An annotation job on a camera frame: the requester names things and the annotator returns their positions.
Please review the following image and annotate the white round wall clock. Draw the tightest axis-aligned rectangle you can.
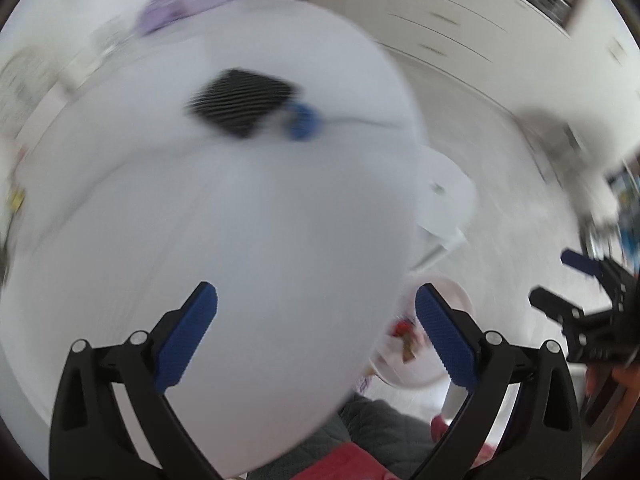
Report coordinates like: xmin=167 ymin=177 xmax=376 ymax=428
xmin=1 ymin=48 xmax=58 ymax=132

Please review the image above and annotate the small blue box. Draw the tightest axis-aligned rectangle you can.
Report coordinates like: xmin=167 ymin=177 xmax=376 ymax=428
xmin=285 ymin=102 xmax=320 ymax=141

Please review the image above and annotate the right hand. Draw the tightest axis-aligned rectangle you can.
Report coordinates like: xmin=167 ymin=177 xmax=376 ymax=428
xmin=584 ymin=363 xmax=639 ymax=460

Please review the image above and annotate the grey square stool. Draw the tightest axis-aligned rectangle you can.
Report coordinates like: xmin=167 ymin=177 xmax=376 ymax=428
xmin=514 ymin=108 xmax=590 ymax=188

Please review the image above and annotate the beige cabinet with drawers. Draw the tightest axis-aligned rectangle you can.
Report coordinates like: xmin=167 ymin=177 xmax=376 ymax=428
xmin=389 ymin=0 xmax=591 ymax=76

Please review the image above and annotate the white round plastic stool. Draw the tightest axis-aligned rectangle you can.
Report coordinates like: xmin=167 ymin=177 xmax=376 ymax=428
xmin=410 ymin=146 xmax=476 ymax=272

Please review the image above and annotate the yellow binder clip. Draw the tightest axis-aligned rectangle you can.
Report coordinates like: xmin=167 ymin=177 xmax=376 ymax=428
xmin=9 ymin=188 xmax=25 ymax=214

